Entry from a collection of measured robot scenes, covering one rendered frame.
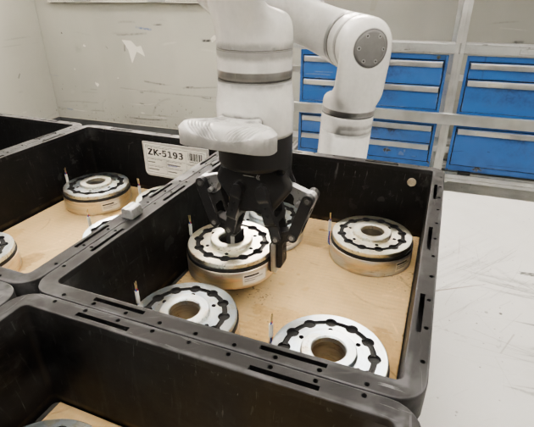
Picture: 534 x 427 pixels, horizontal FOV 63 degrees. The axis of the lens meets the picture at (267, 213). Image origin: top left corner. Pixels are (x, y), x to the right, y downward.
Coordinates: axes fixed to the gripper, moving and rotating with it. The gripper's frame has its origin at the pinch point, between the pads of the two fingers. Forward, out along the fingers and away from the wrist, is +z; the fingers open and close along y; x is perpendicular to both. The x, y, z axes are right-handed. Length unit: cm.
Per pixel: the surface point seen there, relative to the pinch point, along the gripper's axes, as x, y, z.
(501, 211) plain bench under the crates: -62, -33, 17
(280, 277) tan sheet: -2.1, -2.3, 4.4
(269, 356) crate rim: 19.5, -9.5, -5.6
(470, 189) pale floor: -251, -42, 87
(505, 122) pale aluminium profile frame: -189, -44, 27
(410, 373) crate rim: 17.4, -18.0, -5.7
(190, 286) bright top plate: 7.3, 4.4, 1.2
